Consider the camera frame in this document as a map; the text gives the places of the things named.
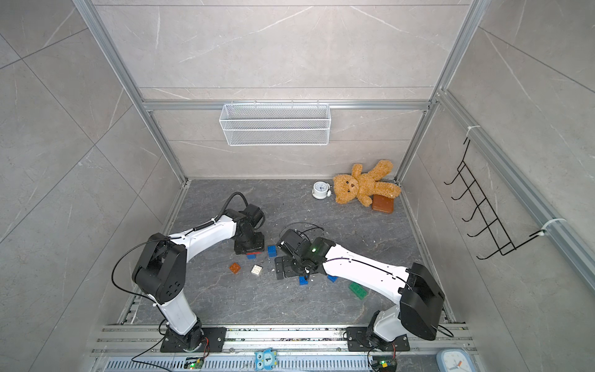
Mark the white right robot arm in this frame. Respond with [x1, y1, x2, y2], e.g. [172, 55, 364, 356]
[275, 229, 446, 349]

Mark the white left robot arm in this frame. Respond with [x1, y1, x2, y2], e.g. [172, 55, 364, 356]
[132, 204, 265, 350]

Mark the white lego brick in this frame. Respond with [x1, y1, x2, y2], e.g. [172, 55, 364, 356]
[251, 264, 263, 276]

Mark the orange lego brick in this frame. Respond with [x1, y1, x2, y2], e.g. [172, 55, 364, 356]
[229, 263, 241, 274]

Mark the green lego brick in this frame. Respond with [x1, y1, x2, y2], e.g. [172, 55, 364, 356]
[349, 282, 368, 300]

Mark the white alarm clock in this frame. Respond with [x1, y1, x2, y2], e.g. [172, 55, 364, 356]
[312, 181, 332, 200]

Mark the brown teddy bear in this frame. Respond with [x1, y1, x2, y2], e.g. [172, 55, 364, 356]
[333, 160, 401, 207]

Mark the brown leather wallet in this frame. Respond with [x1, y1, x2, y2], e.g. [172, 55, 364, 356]
[371, 195, 394, 214]

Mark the blue owl figurine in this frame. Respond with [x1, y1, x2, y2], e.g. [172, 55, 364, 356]
[254, 349, 277, 371]

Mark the white blue desk clock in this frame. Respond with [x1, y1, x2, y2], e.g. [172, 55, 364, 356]
[436, 349, 477, 372]

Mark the white wire mesh basket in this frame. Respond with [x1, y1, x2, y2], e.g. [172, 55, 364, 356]
[219, 103, 332, 147]

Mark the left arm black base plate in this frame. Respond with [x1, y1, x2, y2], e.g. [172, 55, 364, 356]
[160, 326, 227, 353]

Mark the black wire hook rack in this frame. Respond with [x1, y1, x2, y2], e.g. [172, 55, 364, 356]
[443, 138, 546, 260]

